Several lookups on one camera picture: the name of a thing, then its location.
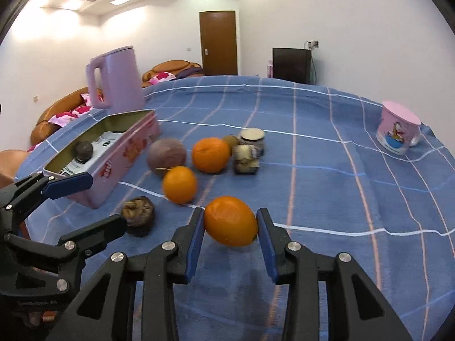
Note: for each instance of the small round orange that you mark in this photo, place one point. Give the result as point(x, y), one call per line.
point(180, 184)

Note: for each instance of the large rough-skinned orange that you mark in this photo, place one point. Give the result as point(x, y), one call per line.
point(210, 154)

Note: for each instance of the dull purple round fruit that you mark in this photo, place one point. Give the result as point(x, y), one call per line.
point(166, 156)

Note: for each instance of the pink floral pillow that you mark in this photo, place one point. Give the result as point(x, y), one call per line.
point(91, 100)
point(161, 77)
point(67, 116)

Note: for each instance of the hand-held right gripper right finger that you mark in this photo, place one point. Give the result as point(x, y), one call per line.
point(266, 243)

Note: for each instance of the brown kiwi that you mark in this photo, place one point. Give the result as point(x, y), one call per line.
point(231, 141)

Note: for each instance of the dark brown wrinkled fruit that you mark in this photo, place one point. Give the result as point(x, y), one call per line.
point(138, 216)

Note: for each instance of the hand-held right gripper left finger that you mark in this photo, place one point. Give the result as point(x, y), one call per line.
point(194, 243)

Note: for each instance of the white packet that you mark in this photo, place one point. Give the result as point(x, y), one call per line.
point(106, 142)
point(71, 167)

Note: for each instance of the sugarcane piece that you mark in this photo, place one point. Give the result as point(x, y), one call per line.
point(246, 160)

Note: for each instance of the black television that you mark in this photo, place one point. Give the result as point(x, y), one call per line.
point(291, 65)

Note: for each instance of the long brown leather sofa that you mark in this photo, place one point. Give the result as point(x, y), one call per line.
point(62, 104)

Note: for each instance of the light purple electric kettle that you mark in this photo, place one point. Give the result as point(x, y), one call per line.
point(121, 78)

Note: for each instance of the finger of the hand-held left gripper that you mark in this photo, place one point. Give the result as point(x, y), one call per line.
point(69, 184)
point(103, 231)

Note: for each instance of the brown wooden door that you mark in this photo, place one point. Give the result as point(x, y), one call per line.
point(218, 42)

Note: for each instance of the pink cartoon mug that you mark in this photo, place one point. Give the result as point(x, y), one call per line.
point(398, 128)

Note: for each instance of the purple cloth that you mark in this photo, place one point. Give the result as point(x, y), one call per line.
point(190, 73)

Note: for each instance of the square ceiling light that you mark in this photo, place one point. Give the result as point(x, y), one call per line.
point(119, 1)

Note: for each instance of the pink rectangular tin box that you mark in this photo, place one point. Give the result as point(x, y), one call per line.
point(131, 156)

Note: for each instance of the white wall socket with plug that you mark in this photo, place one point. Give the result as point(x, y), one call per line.
point(312, 44)

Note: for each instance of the smooth oval orange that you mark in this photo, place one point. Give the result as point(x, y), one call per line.
point(231, 222)

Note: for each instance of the small brown leather sofa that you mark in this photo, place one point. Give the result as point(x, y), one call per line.
point(167, 66)

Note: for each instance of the dark round passion fruit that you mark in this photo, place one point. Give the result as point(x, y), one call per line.
point(83, 152)

